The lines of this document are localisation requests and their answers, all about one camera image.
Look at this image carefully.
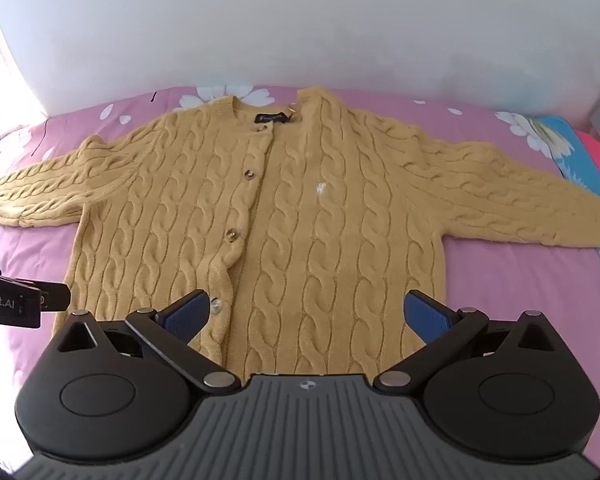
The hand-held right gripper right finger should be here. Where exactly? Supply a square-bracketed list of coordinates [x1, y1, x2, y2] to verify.
[375, 289, 556, 393]

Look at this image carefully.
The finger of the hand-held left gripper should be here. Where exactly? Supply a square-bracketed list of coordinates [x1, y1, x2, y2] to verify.
[0, 260, 72, 312]

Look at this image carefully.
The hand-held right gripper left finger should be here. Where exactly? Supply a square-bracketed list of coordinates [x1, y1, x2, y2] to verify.
[55, 289, 241, 393]

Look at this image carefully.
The pink floral bed sheet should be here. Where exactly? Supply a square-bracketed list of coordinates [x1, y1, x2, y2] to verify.
[0, 82, 600, 361]

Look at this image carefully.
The yellow cable-knit cardigan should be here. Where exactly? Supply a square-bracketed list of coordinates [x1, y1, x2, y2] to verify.
[0, 86, 600, 378]

